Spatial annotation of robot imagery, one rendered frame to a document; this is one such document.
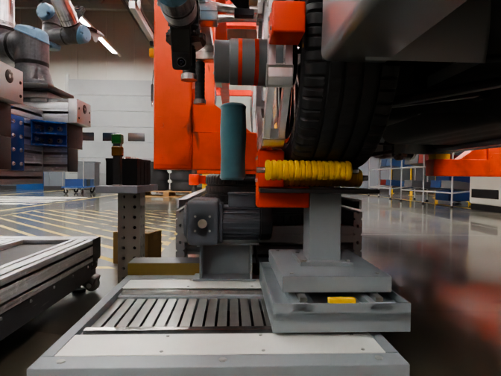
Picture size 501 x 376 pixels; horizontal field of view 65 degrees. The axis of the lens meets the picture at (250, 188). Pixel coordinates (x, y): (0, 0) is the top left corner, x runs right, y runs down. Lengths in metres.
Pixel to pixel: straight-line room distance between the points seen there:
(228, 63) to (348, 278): 0.71
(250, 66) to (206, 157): 0.58
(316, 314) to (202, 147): 0.90
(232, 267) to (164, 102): 0.75
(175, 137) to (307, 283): 0.89
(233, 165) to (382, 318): 0.65
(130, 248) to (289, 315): 1.01
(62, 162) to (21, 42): 0.46
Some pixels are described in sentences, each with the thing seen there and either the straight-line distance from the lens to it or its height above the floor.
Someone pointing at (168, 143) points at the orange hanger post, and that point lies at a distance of 1.69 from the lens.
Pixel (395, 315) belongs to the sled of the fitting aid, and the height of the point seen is 0.14.
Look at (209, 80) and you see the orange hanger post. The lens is 3.71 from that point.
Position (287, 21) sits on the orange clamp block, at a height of 0.84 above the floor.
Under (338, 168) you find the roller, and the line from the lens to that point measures 1.13.
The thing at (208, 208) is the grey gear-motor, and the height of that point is 0.37.
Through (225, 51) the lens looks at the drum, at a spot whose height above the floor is 0.86.
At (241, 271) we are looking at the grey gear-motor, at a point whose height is 0.10.
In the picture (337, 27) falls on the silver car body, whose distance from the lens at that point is 0.78.
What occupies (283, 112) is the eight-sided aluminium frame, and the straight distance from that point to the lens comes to 1.07.
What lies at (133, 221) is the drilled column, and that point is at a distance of 1.87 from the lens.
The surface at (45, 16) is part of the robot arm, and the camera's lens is 2.08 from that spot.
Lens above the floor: 0.49
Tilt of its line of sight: 2 degrees down
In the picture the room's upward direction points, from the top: 1 degrees clockwise
